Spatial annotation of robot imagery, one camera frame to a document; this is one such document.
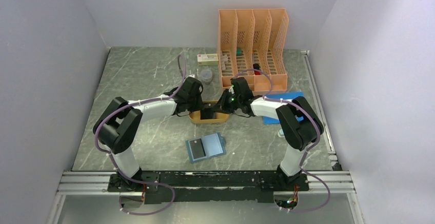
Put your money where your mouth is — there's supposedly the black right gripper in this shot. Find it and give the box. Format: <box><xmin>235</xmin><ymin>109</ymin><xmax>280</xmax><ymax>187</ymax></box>
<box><xmin>212</xmin><ymin>89</ymin><xmax>242</xmax><ymax>114</ymax></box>

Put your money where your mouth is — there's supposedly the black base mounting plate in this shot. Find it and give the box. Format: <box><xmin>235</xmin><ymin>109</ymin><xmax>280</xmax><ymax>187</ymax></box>
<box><xmin>107</xmin><ymin>170</ymin><xmax>309</xmax><ymax>204</ymax></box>

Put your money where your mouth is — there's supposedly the orange plastic file organizer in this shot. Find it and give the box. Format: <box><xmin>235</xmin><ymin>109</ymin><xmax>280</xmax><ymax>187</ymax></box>
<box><xmin>217</xmin><ymin>9</ymin><xmax>289</xmax><ymax>95</ymax></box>

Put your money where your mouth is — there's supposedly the black VIP credit card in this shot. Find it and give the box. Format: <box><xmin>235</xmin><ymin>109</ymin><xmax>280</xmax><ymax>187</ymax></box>
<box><xmin>189</xmin><ymin>138</ymin><xmax>206</xmax><ymax>159</ymax></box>

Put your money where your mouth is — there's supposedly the clear plastic clip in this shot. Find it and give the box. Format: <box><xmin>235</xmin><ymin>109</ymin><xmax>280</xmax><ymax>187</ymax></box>
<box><xmin>220</xmin><ymin>55</ymin><xmax>229</xmax><ymax>70</ymax></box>

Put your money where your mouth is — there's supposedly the clear small jar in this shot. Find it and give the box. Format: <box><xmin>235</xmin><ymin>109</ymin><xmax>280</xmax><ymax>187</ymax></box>
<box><xmin>199</xmin><ymin>69</ymin><xmax>213</xmax><ymax>85</ymax></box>

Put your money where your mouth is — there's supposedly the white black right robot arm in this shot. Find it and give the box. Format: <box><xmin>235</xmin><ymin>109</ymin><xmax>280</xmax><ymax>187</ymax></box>
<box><xmin>213</xmin><ymin>77</ymin><xmax>324</xmax><ymax>190</ymax></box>

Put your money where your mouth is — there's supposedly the yellow oval tray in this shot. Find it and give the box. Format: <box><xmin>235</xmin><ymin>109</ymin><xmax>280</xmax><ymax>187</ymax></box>
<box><xmin>188</xmin><ymin>100</ymin><xmax>230</xmax><ymax>125</ymax></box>

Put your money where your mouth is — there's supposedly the red black item in organizer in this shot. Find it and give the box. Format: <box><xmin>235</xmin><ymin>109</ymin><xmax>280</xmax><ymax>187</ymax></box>
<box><xmin>252</xmin><ymin>63</ymin><xmax>261</xmax><ymax>75</ymax></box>

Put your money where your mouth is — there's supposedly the green item in organizer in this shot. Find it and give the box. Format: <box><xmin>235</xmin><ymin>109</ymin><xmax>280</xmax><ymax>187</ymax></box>
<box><xmin>236</xmin><ymin>47</ymin><xmax>243</xmax><ymax>56</ymax></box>

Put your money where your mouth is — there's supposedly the blue leather card holder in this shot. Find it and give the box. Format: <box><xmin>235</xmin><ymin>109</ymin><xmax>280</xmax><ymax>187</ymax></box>
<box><xmin>186</xmin><ymin>132</ymin><xmax>226</xmax><ymax>164</ymax></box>

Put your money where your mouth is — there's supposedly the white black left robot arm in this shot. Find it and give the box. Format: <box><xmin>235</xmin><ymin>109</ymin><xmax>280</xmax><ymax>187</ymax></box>
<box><xmin>93</xmin><ymin>76</ymin><xmax>203</xmax><ymax>191</ymax></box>

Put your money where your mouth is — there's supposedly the white small carton box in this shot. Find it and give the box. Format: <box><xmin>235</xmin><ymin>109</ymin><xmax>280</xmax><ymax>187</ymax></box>
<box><xmin>197</xmin><ymin>53</ymin><xmax>219</xmax><ymax>66</ymax></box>

